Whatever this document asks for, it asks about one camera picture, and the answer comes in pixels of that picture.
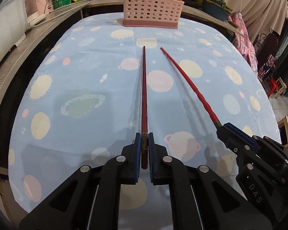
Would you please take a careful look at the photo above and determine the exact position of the bright red chopstick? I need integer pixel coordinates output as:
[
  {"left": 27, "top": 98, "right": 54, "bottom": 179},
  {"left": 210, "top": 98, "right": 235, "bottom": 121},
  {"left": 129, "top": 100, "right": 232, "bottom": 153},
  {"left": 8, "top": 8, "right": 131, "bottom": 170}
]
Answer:
[{"left": 160, "top": 47, "right": 222, "bottom": 129}]

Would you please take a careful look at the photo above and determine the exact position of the dark maroon chopstick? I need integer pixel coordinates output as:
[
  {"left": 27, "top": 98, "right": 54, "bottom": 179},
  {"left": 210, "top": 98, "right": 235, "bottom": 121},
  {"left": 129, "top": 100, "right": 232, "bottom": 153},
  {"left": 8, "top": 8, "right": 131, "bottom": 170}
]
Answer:
[{"left": 141, "top": 46, "right": 148, "bottom": 170}]

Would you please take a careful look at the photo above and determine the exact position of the dark teal basin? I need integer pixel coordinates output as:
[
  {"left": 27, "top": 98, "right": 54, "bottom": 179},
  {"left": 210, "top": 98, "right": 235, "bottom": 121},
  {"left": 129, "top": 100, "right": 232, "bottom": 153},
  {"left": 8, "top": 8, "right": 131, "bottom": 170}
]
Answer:
[{"left": 202, "top": 0, "right": 232, "bottom": 21}]

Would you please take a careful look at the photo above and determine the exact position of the white power cord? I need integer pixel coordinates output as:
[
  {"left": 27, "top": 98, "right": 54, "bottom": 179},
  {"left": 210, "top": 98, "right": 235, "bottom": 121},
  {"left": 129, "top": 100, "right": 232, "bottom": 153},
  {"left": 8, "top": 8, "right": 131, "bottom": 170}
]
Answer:
[{"left": 26, "top": 0, "right": 94, "bottom": 31}]

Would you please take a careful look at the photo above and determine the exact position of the light blue planet tablecloth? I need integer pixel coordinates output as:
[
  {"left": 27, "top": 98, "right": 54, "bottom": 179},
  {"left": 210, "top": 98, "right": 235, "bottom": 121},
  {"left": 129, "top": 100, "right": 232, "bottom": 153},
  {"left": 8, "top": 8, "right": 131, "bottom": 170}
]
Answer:
[{"left": 9, "top": 13, "right": 280, "bottom": 229}]

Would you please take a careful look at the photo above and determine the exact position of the pink plastic utensil basket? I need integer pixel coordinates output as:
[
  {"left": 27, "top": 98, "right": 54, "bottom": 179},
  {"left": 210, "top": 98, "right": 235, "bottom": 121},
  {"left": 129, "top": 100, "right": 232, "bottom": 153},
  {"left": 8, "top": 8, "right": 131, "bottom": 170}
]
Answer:
[{"left": 123, "top": 0, "right": 184, "bottom": 29}]

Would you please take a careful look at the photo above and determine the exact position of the blue white dish rack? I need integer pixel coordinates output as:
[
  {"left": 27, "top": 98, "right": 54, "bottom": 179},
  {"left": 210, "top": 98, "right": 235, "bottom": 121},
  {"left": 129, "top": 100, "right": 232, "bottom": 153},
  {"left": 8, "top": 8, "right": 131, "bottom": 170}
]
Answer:
[{"left": 0, "top": 0, "right": 27, "bottom": 62}]

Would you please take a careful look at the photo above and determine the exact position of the beige curtain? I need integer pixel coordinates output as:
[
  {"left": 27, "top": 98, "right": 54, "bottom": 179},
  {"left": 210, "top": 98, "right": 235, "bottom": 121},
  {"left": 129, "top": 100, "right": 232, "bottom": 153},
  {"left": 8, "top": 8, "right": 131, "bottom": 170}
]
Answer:
[{"left": 223, "top": 0, "right": 288, "bottom": 42}]

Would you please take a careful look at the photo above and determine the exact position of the pink floral garment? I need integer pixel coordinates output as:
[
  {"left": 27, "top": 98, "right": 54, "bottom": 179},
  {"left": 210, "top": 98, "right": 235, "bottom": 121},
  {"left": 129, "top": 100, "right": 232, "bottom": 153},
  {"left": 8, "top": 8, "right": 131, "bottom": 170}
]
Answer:
[{"left": 228, "top": 13, "right": 258, "bottom": 75}]

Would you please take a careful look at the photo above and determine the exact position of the red plastic stool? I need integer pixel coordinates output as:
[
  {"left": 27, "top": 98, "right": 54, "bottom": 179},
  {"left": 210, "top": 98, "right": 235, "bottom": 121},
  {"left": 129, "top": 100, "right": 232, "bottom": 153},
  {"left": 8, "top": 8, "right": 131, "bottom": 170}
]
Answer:
[{"left": 267, "top": 78, "right": 281, "bottom": 97}]

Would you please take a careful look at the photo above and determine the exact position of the wooden counter shelf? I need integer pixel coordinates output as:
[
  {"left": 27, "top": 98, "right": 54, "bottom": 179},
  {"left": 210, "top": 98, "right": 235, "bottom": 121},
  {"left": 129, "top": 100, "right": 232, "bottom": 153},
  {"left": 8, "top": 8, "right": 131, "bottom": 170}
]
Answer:
[{"left": 0, "top": 0, "right": 247, "bottom": 173}]

